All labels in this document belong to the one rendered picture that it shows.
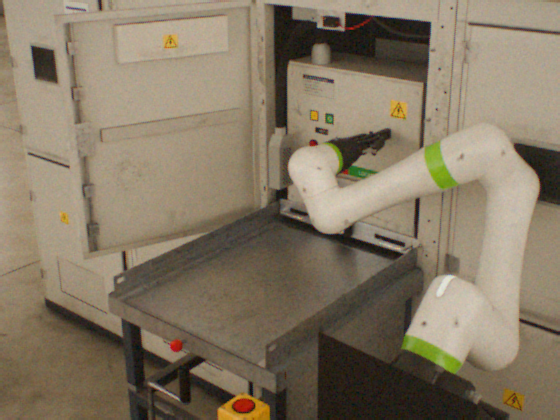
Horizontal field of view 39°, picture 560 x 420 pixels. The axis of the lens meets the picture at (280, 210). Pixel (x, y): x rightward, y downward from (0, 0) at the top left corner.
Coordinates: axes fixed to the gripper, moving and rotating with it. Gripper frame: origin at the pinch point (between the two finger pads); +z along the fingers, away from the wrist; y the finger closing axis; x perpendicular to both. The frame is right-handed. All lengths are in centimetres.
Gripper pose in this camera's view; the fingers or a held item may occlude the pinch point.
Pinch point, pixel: (382, 135)
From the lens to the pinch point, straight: 232.8
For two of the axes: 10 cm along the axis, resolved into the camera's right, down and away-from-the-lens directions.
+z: 6.4, -3.0, 7.1
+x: -0.1, -9.2, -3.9
